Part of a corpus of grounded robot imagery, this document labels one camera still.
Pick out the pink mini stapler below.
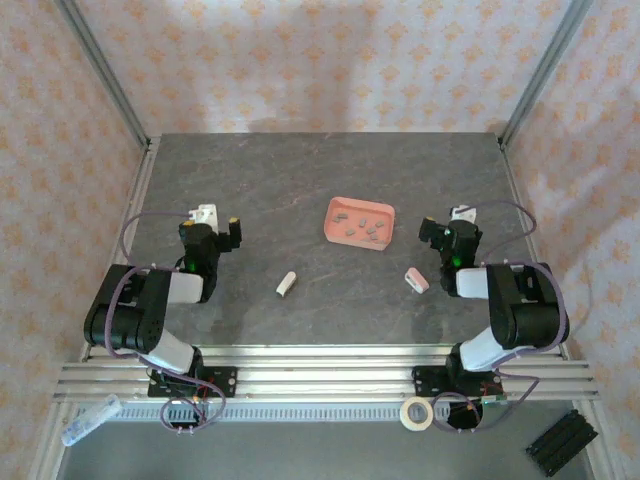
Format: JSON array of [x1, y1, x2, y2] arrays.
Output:
[[403, 267, 431, 294]]

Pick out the pink plastic tray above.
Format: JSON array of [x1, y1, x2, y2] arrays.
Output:
[[322, 196, 396, 251]]

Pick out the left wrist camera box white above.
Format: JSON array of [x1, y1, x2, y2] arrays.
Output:
[[192, 202, 220, 227]]

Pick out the clear plastic bottle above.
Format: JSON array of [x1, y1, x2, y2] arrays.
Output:
[[59, 393, 123, 448]]

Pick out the black aluminium extrusion piece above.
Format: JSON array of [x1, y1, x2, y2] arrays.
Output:
[[525, 409, 600, 477]]

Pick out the aluminium frame post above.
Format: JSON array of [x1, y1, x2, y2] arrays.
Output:
[[498, 0, 595, 150], [53, 0, 153, 151]]

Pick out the aluminium mounting rails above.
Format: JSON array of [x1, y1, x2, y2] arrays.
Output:
[[52, 343, 601, 404]]

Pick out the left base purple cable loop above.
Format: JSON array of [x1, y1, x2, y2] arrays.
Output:
[[159, 384, 225, 434]]

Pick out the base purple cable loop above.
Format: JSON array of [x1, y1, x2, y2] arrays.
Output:
[[159, 384, 225, 434], [431, 369, 542, 434]]

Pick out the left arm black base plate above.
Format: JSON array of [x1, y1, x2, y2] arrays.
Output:
[[147, 365, 238, 400]]

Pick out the beige cylinder piece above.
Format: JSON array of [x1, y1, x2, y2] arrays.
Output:
[[274, 270, 298, 299]]

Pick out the grey slotted cable duct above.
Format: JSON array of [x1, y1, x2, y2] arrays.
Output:
[[74, 403, 506, 425]]

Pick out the aluminium side rail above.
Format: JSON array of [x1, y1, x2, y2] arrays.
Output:
[[499, 142, 571, 361], [79, 135, 162, 362]]

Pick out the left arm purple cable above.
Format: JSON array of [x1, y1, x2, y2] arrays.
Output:
[[102, 209, 194, 371]]

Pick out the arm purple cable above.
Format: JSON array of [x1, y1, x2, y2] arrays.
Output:
[[467, 199, 571, 361], [102, 209, 194, 371]]

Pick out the white tape roll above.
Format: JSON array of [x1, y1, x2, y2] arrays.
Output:
[[399, 396, 435, 432]]

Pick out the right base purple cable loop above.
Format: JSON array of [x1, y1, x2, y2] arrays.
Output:
[[431, 369, 542, 434]]

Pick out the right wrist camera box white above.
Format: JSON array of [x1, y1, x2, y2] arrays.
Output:
[[448, 204, 479, 225]]

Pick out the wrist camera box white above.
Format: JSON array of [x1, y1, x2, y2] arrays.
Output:
[[448, 204, 479, 225], [192, 202, 220, 227]]

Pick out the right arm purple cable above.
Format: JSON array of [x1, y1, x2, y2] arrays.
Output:
[[467, 199, 571, 361]]

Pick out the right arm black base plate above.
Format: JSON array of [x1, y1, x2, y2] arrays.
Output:
[[411, 365, 454, 399]]

